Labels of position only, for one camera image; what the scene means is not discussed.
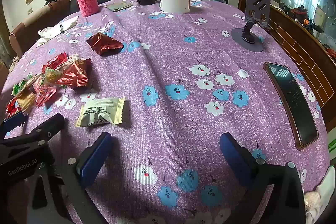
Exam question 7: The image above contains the grey phone stand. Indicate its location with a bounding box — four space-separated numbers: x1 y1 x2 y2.
230 0 271 52

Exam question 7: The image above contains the white paper with pen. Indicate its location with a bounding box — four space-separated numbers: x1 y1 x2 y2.
36 15 79 46

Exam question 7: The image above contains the green booklet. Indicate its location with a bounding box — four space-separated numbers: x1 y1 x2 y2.
106 1 133 12

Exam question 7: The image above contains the pale green snack packet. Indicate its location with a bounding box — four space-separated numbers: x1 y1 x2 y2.
75 97 126 128

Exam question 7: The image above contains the wooden cabinet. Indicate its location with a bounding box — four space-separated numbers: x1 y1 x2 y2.
238 0 336 114

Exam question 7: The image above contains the purple floral tablecloth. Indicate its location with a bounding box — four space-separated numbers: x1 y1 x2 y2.
0 0 331 224

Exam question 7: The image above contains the dark red foil snack packet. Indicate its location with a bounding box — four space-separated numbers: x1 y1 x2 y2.
86 32 124 56

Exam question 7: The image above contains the pile of mixed snack packets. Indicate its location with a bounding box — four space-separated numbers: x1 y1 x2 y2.
5 52 93 118

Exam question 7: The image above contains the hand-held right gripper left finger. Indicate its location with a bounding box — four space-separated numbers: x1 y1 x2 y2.
26 132 113 224

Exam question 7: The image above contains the white cloth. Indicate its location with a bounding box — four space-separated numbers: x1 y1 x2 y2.
304 165 331 224

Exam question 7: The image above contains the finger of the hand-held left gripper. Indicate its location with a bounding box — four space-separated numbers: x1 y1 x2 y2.
0 111 27 139
29 113 65 141

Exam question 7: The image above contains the brown armchair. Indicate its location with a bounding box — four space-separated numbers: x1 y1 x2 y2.
9 0 71 59

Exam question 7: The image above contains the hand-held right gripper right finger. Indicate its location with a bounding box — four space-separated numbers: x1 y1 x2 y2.
220 133 306 224

